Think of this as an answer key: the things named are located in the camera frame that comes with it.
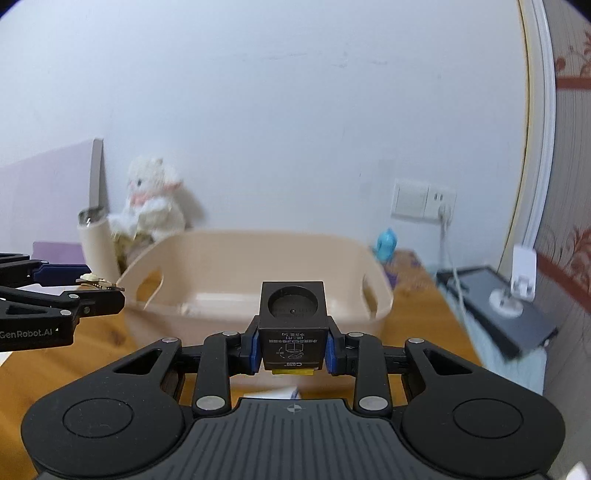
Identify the small gold hair clip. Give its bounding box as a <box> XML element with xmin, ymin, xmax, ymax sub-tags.
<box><xmin>76</xmin><ymin>273</ymin><xmax>124</xmax><ymax>292</ymax></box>

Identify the black yellow small box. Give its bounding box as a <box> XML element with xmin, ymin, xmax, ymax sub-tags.
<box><xmin>257</xmin><ymin>281</ymin><xmax>329</xmax><ymax>371</ymax></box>

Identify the purple white headboard panel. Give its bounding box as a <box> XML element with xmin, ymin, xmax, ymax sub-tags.
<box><xmin>1</xmin><ymin>139</ymin><xmax>106</xmax><ymax>265</ymax></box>

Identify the white paper under gripper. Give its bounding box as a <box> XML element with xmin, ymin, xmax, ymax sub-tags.
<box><xmin>241</xmin><ymin>386</ymin><xmax>301</xmax><ymax>400</ymax></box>

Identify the beige thermos bottle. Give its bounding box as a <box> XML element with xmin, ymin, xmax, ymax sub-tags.
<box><xmin>78</xmin><ymin>206</ymin><xmax>120</xmax><ymax>283</ymax></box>

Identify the beige plastic storage bin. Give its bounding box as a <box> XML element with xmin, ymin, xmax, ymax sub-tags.
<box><xmin>118</xmin><ymin>230</ymin><xmax>394</xmax><ymax>346</ymax></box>

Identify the white plush bunny toy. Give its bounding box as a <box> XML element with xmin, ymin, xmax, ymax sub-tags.
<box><xmin>108</xmin><ymin>157</ymin><xmax>186</xmax><ymax>242</ymax></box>

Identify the blue penguin figurine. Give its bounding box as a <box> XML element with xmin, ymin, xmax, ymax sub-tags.
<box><xmin>373</xmin><ymin>228</ymin><xmax>398</xmax><ymax>264</ymax></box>

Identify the dark grey tablet device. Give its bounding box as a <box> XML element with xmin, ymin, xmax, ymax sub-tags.
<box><xmin>436</xmin><ymin>260</ymin><xmax>558</xmax><ymax>359</ymax></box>

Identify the white wall switch socket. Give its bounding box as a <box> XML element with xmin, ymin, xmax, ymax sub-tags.
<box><xmin>391</xmin><ymin>180</ymin><xmax>457</xmax><ymax>224</ymax></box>

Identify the white plug and cable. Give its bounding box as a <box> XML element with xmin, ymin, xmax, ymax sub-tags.
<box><xmin>435</xmin><ymin>204</ymin><xmax>472</xmax><ymax>324</ymax></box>

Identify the white door frame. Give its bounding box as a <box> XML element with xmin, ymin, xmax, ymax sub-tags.
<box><xmin>498</xmin><ymin>1</ymin><xmax>556</xmax><ymax>277</ymax></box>

